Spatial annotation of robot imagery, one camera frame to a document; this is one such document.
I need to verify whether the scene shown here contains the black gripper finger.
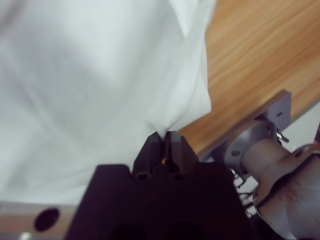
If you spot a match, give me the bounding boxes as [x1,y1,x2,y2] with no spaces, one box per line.
[133,131,165,178]
[164,130,199,180]

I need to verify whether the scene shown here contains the white t-shirt with small logo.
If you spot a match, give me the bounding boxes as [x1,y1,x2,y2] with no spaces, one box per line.
[0,0,218,210]

